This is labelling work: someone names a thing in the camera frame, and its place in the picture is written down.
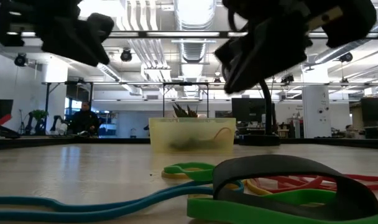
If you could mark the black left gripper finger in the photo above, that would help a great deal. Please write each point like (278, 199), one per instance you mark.
(74, 43)
(100, 26)

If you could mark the small potted succulent plant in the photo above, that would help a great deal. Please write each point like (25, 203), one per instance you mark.
(184, 112)

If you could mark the long blue rubber band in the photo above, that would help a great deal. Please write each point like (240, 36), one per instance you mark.
(83, 211)

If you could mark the silver ceiling air duct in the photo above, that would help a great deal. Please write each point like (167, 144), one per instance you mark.
(193, 18)

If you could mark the leafy green background plant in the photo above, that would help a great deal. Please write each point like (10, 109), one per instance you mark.
(39, 114)

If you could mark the red bar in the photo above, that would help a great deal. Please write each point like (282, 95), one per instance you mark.
(4, 119)

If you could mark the black overhead rig bar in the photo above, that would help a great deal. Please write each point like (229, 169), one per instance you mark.
(164, 34)

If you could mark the yellow rubber band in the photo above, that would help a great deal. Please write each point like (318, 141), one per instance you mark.
(173, 176)

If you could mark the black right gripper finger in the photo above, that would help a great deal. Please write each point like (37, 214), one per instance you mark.
(231, 54)
(270, 49)

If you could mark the black ceiling camera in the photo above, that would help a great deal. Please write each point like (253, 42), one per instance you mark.
(126, 55)
(20, 59)

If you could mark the black monitor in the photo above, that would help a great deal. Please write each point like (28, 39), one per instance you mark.
(1, 109)
(248, 109)

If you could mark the black background frame stand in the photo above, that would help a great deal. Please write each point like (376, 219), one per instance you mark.
(185, 84)
(47, 105)

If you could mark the black desk lamp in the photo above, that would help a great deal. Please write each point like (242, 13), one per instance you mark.
(266, 109)

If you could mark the person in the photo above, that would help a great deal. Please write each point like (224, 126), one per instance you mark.
(83, 119)

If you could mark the wide green rubber band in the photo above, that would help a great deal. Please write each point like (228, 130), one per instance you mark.
(238, 214)

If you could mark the yellow translucent plastic bin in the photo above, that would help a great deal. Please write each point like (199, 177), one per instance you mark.
(192, 127)

